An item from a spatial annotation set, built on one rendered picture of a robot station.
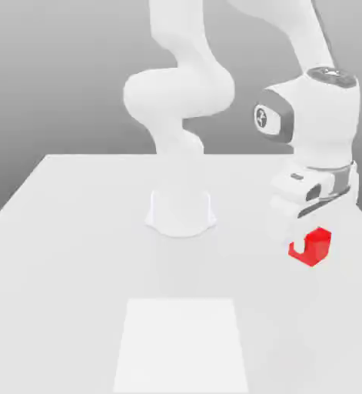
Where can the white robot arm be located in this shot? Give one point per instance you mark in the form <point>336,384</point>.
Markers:
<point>180,92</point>

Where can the small red cube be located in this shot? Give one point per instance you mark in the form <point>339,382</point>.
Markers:
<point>318,247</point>

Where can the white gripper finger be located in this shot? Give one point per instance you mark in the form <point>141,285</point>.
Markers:
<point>299,244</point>

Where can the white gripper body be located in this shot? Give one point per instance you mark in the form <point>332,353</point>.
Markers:
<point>291,223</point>

